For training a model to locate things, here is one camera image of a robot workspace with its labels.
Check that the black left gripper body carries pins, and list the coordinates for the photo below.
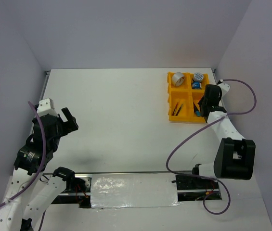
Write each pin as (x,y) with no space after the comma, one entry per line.
(62,132)

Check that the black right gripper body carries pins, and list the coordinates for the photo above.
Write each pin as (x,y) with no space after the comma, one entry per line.
(202,102)

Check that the blue highlighter marker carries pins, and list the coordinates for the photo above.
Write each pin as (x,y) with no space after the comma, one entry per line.
(196,110)

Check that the blue paint jar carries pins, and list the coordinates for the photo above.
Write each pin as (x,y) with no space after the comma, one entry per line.
(198,77)
(196,85)

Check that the red gel pen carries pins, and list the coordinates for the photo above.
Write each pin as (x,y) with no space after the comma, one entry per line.
(175,110)

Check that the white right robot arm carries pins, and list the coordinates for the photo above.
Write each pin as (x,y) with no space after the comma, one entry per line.
(244,172)

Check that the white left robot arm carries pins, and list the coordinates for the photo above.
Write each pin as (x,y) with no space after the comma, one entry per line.
(20,209)

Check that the yellow compartment tray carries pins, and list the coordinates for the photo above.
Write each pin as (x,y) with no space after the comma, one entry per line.
(184,94)

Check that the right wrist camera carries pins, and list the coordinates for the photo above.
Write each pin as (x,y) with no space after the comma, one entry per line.
(224,87)

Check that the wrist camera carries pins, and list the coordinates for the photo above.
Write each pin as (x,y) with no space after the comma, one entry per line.
(46,107)
(224,87)

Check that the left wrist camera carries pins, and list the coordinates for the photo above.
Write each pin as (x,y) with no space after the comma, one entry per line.
(46,107)

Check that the right table aluminium rail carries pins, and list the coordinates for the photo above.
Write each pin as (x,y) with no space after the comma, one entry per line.
(231,149)

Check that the table aluminium rail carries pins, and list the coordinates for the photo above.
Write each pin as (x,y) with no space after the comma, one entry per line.
(231,149)
(41,86)

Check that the left table aluminium rail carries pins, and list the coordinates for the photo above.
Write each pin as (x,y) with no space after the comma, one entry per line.
(41,86)

